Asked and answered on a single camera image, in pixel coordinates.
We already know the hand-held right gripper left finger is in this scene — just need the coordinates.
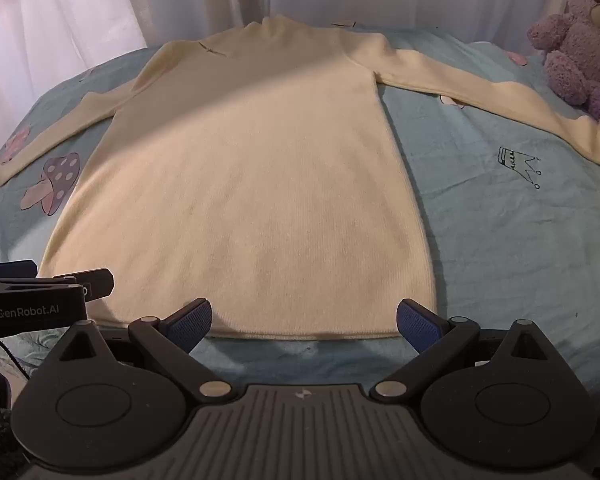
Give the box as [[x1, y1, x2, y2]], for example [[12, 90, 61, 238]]
[[44, 297, 234, 404]]

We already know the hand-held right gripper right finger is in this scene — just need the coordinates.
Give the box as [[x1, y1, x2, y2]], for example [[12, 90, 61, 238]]
[[369, 298, 567, 404]]

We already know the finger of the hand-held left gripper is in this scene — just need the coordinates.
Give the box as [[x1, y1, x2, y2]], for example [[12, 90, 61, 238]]
[[50, 268, 115, 302], [0, 259, 37, 279]]

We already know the cream knit sweater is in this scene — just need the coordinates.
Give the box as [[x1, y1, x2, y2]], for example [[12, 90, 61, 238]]
[[0, 15, 600, 342]]

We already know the teal mushroom print bed sheet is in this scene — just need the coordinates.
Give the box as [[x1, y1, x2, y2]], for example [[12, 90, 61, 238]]
[[0, 24, 600, 413]]

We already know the purple teddy bear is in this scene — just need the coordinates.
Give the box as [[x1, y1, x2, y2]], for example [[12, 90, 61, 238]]
[[526, 0, 600, 122]]

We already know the black cable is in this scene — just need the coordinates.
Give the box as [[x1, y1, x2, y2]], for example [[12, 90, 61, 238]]
[[0, 337, 31, 382]]

